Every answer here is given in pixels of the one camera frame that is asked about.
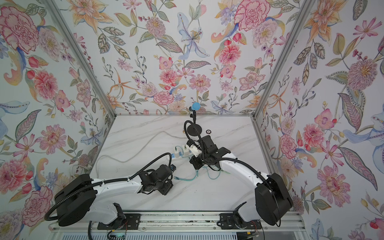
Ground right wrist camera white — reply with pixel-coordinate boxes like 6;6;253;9
189;144;202;157

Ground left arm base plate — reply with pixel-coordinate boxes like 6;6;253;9
97;214;141;231

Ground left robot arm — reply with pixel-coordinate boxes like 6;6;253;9
44;153;176;227

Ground black microphone stand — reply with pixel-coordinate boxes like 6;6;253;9
187;110;202;137

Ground teal charging cable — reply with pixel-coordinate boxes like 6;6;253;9
173;167;223;182

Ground blue microphone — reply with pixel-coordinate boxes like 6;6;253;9
189;102;201;112

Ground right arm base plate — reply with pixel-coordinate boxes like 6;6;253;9
217;213;262;231

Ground white wall plug adapter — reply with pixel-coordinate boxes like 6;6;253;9
175;146;183;158

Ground white usb charger adapter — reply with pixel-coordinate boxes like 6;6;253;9
183;145;191;157

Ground aluminium frame rail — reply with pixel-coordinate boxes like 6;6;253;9
47;211;307;234

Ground white power strip blue sockets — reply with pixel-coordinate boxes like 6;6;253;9
172;146;191;159

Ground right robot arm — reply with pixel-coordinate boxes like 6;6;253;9
184;120;294;227

